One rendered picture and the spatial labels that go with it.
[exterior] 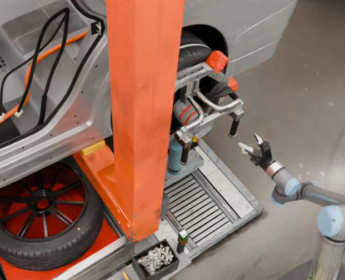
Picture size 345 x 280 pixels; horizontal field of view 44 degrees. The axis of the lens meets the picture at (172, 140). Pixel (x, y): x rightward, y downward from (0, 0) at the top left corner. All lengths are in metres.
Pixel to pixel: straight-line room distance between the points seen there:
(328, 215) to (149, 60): 0.96
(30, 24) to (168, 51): 1.47
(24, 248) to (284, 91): 2.51
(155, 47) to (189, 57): 0.97
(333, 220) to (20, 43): 1.82
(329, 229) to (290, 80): 2.35
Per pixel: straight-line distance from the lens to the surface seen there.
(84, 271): 2.43
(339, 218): 1.80
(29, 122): 2.43
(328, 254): 1.92
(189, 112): 2.28
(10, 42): 2.60
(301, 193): 2.34
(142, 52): 1.22
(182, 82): 2.14
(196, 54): 2.23
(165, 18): 1.20
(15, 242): 2.39
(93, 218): 2.38
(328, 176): 3.42
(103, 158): 2.37
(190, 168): 2.97
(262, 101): 3.71
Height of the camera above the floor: 2.62
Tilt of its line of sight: 53 degrees down
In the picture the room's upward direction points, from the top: 7 degrees clockwise
